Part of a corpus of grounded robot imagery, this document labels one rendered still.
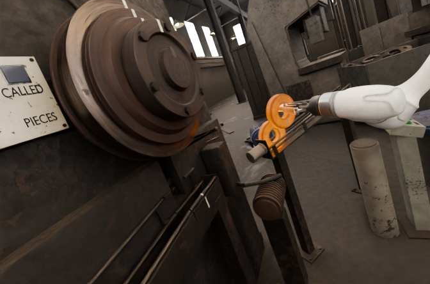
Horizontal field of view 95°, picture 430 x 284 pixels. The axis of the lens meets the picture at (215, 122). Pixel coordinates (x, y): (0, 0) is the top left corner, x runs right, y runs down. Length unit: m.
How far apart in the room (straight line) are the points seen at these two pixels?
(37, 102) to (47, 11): 0.27
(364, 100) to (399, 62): 1.92
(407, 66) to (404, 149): 1.47
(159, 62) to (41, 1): 0.35
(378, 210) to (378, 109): 0.77
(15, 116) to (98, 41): 0.23
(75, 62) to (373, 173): 1.25
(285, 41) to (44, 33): 2.85
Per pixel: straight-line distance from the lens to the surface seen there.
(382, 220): 1.41
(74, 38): 0.54
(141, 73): 0.48
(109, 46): 0.53
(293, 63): 3.15
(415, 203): 1.43
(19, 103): 0.59
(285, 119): 0.93
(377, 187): 1.29
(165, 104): 0.50
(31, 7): 0.73
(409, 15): 4.23
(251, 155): 0.95
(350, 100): 0.71
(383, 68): 2.54
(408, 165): 1.32
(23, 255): 0.53
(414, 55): 2.67
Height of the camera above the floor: 1.02
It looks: 9 degrees down
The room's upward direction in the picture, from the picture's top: 20 degrees counter-clockwise
